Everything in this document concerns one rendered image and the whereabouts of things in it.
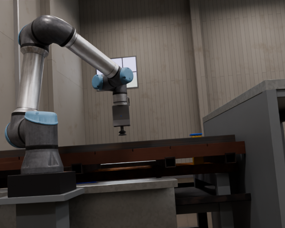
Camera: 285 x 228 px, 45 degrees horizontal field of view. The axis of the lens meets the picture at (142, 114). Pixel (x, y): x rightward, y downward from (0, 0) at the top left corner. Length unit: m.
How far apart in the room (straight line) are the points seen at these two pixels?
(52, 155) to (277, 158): 0.84
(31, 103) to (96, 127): 10.57
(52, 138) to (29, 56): 0.39
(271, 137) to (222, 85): 10.56
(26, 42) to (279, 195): 1.16
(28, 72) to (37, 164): 0.41
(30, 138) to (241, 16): 11.76
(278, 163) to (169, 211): 0.54
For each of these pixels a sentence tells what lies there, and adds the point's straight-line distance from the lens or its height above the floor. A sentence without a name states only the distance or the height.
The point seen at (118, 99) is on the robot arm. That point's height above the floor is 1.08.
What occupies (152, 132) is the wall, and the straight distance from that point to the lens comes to 11.66.
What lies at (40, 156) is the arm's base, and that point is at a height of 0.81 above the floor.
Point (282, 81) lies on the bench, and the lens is 1.46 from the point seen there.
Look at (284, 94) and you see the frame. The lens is 1.46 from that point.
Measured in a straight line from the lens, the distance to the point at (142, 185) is 1.45.
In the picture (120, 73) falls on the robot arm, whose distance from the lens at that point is 1.57.
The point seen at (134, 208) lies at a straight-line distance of 1.62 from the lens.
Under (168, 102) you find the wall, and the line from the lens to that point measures 11.75.
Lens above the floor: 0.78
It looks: 7 degrees up
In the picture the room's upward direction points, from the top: 4 degrees counter-clockwise
